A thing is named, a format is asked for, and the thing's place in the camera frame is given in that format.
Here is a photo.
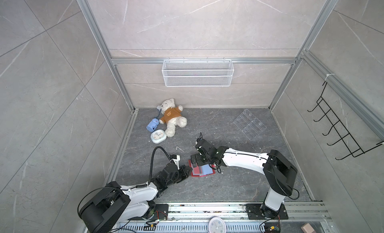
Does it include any red leather card holder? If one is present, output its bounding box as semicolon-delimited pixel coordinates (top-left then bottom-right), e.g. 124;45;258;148
188;160;215;177

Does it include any clear acrylic card stand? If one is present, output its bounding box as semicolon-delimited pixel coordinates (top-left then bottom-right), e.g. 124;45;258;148
234;109;267;140

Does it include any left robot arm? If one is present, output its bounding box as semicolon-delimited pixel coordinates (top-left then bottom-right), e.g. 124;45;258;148
78;161;192;233

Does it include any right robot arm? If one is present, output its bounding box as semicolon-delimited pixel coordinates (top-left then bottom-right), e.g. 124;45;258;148
190;138;298;220

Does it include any light blue alarm clock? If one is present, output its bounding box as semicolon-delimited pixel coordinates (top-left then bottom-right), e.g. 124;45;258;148
150;130;167;144

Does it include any white teddy bear orange shirt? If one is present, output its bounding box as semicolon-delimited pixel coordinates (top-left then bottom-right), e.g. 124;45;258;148
157;98;188;138

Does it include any blue small bottle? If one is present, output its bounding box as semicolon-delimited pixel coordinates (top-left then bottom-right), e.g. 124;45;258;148
146;118;160;133

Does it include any white round clock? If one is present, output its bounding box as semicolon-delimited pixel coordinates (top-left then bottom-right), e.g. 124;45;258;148
208;217;227;233

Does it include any pink block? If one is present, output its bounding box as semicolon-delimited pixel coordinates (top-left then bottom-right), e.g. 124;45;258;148
301;223;316;233

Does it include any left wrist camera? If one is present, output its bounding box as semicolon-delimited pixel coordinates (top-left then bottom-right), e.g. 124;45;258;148
170;155;181;170

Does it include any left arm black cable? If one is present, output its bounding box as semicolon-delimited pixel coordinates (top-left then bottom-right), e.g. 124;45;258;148
77;146;172;217

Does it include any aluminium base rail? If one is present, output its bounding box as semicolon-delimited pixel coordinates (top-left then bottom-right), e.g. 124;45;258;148
109;202;338;233

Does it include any white wire mesh basket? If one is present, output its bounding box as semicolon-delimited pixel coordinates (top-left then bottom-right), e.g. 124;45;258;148
162;59;235;87

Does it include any black wire hook rack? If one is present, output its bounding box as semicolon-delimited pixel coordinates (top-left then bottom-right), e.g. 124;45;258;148
307;81;384;161

